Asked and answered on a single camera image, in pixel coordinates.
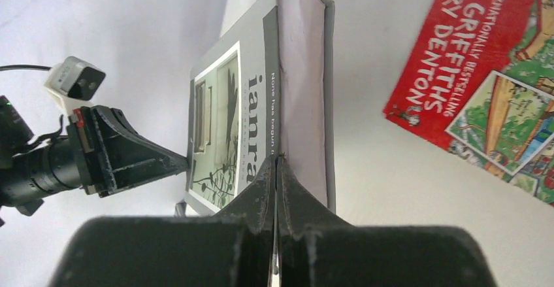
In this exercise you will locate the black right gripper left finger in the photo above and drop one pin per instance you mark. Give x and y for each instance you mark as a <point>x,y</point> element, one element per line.
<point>230,248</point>

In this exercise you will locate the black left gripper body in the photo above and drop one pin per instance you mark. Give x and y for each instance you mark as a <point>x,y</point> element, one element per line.
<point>35,168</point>

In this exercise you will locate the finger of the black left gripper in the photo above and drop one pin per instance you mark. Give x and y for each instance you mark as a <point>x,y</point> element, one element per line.
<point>117,158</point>

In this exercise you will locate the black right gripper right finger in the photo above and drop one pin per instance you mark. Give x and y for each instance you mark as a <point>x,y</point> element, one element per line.
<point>318,248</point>

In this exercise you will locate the grey ianra book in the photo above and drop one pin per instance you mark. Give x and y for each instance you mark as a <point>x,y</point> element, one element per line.
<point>265,88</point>

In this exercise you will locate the red comic book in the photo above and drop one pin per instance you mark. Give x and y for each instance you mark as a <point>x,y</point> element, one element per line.
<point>479,84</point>

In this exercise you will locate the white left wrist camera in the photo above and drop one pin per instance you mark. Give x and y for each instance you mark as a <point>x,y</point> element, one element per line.
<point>73,83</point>

